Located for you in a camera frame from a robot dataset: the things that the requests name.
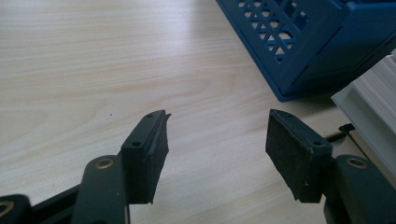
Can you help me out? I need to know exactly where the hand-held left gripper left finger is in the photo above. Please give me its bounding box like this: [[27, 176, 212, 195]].
[[120, 109, 172, 205]]

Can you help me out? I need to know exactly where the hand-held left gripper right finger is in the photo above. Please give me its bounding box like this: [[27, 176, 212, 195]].
[[265, 108, 333, 203]]

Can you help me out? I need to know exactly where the blue cover book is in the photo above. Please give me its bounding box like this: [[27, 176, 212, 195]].
[[331, 49, 396, 180]]

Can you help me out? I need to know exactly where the blue plastic file rack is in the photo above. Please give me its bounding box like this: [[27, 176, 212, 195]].
[[216, 0, 396, 103]]

